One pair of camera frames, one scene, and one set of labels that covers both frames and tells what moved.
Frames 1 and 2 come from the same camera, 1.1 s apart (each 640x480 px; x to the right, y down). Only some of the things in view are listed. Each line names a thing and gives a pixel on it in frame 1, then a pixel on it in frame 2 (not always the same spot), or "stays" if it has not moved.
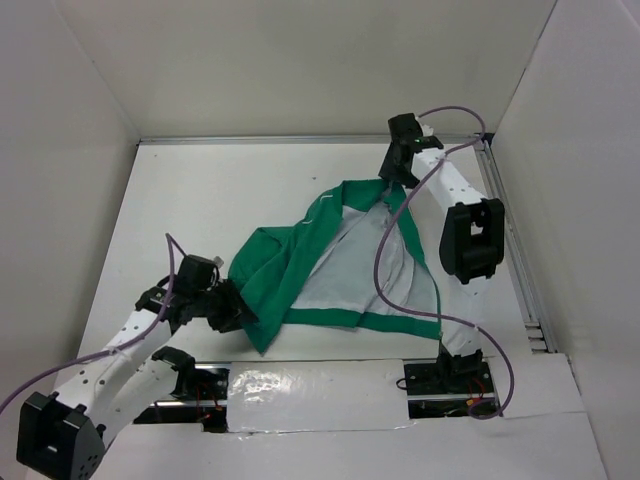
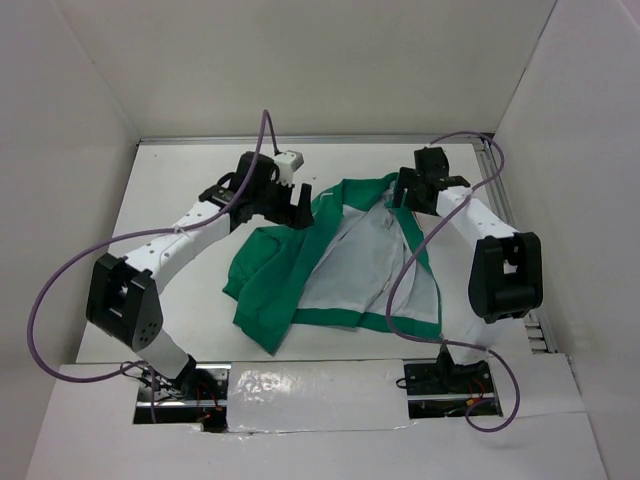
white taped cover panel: (316, 395) stays
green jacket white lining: (352, 261) stays
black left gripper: (236, 311) → (299, 215)
